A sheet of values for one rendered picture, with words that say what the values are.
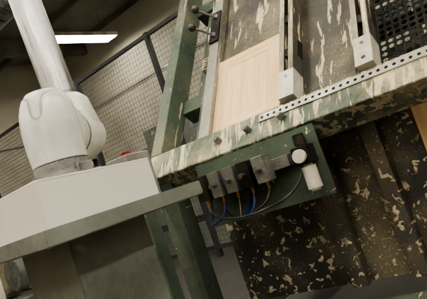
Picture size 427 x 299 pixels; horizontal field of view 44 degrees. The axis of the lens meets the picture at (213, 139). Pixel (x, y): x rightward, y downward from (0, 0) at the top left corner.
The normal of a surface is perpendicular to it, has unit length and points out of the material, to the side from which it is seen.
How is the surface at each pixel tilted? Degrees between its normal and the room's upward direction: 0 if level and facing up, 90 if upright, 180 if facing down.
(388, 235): 90
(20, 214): 90
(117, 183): 90
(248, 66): 51
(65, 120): 88
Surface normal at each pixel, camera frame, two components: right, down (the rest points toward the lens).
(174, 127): 0.78, -0.31
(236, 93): -0.62, -0.50
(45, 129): 0.08, -0.18
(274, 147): -0.54, 0.11
